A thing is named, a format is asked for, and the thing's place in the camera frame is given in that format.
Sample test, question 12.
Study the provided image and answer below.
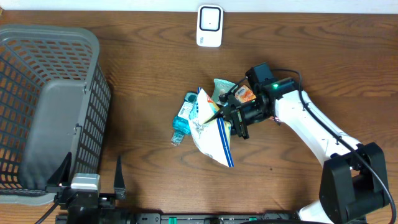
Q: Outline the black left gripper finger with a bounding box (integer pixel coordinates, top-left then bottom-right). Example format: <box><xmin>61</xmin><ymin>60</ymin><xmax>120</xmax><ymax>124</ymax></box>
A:
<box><xmin>114</xmin><ymin>156</ymin><xmax>126</xmax><ymax>200</ymax></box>
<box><xmin>47</xmin><ymin>152</ymin><xmax>72</xmax><ymax>187</ymax></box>

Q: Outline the small orange carton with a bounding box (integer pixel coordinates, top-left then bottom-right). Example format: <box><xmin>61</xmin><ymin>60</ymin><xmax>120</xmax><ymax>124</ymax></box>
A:
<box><xmin>234</xmin><ymin>85</ymin><xmax>256</xmax><ymax>103</ymax></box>

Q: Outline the mint green wipes pack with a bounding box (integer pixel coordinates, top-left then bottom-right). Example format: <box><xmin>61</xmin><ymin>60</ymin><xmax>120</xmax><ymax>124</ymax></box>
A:
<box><xmin>211</xmin><ymin>78</ymin><xmax>235</xmax><ymax>106</ymax></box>

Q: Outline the yellow snack bag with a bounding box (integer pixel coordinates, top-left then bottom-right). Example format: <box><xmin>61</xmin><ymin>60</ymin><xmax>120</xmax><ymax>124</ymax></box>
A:
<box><xmin>188</xmin><ymin>87</ymin><xmax>234</xmax><ymax>167</ymax></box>

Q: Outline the teal mouthwash bottle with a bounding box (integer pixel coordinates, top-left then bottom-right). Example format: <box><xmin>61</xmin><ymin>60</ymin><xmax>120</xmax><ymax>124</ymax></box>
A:
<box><xmin>171</xmin><ymin>92</ymin><xmax>197</xmax><ymax>146</ymax></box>

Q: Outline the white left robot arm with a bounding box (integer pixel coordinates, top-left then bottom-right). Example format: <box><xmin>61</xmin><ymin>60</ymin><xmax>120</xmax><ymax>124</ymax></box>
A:
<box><xmin>44</xmin><ymin>152</ymin><xmax>136</xmax><ymax>224</ymax></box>

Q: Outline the white barcode scanner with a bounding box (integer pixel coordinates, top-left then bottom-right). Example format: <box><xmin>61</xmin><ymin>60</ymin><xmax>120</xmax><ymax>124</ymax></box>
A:
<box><xmin>196</xmin><ymin>4</ymin><xmax>224</xmax><ymax>48</ymax></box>

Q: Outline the grey plastic basket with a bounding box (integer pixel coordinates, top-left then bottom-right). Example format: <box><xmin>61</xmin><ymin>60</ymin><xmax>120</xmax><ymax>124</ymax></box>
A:
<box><xmin>1</xmin><ymin>24</ymin><xmax>111</xmax><ymax>206</ymax></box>

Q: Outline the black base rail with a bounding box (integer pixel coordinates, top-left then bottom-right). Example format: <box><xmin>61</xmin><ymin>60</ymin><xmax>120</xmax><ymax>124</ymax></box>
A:
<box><xmin>55</xmin><ymin>212</ymin><xmax>368</xmax><ymax>224</ymax></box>

